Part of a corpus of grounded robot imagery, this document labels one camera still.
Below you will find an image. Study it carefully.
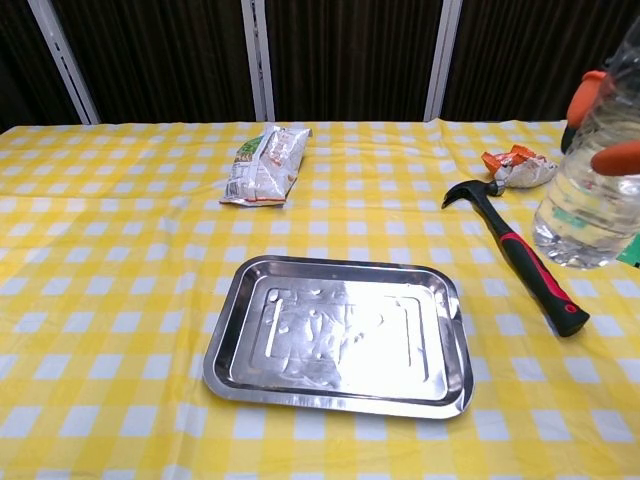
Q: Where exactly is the white silver snack bag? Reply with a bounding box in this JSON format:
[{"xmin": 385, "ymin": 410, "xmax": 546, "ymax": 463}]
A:
[{"xmin": 219, "ymin": 123, "xmax": 313, "ymax": 207}]

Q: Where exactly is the crumpled orange white wrapper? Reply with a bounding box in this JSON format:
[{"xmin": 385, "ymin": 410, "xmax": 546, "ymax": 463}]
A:
[{"xmin": 481, "ymin": 143, "xmax": 560, "ymax": 190}]

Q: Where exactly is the yellow white checkered tablecloth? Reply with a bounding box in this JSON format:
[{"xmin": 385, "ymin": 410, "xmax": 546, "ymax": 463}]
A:
[{"xmin": 0, "ymin": 118, "xmax": 640, "ymax": 480}]

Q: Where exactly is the clear plastic bottle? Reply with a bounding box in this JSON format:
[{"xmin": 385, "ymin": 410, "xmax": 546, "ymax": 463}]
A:
[{"xmin": 532, "ymin": 14, "xmax": 640, "ymax": 270}]

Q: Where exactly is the black red claw hammer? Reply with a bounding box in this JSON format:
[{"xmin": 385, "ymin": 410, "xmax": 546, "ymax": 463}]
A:
[{"xmin": 441, "ymin": 179, "xmax": 591, "ymax": 339}]

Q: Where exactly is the white partition frame post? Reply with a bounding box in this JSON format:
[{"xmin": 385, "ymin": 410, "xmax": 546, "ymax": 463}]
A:
[
  {"xmin": 27, "ymin": 0, "xmax": 101, "ymax": 125},
  {"xmin": 240, "ymin": 0, "xmax": 276, "ymax": 122},
  {"xmin": 423, "ymin": 0, "xmax": 464, "ymax": 122}
]

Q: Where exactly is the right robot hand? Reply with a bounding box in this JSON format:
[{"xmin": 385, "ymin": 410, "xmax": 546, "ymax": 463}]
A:
[{"xmin": 566, "ymin": 69, "xmax": 640, "ymax": 177}]

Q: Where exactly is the stainless steel rectangular tray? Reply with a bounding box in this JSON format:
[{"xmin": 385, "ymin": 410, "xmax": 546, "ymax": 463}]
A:
[{"xmin": 202, "ymin": 254, "xmax": 475, "ymax": 421}]

